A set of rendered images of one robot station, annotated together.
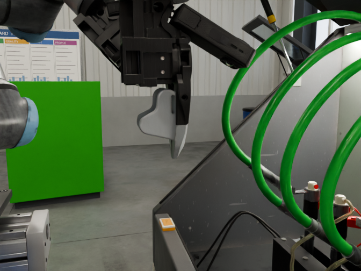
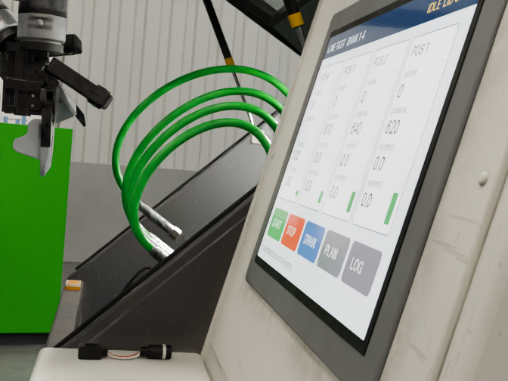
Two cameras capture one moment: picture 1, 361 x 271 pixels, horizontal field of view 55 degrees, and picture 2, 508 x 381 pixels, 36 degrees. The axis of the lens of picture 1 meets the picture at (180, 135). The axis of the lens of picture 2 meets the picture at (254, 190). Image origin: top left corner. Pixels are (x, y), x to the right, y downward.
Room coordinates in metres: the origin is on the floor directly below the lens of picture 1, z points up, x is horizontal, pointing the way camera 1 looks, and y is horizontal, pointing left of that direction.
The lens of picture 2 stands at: (-0.80, -0.38, 1.27)
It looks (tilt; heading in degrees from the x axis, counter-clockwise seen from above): 3 degrees down; 2
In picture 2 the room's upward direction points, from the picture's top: 5 degrees clockwise
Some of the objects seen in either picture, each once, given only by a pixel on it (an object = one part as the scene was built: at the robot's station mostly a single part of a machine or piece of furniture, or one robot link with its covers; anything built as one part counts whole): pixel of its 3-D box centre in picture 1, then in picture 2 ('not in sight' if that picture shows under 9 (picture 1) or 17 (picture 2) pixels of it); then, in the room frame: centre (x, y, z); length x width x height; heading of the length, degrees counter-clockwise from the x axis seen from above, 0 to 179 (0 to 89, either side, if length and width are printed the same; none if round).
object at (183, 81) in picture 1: (179, 88); (46, 119); (0.43, 0.00, 1.29); 0.05 x 0.02 x 0.09; 12
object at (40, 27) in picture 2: not in sight; (41, 30); (0.44, 0.02, 1.43); 0.08 x 0.08 x 0.05
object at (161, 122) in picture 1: (162, 125); (32, 147); (0.43, 0.02, 1.24); 0.06 x 0.03 x 0.09; 102
